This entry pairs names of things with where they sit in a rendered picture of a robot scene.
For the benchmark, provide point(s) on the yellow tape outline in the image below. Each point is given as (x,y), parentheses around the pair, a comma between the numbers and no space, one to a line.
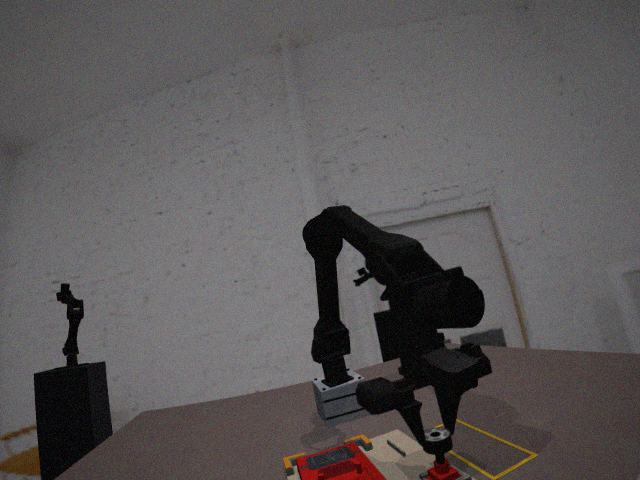
(499,439)

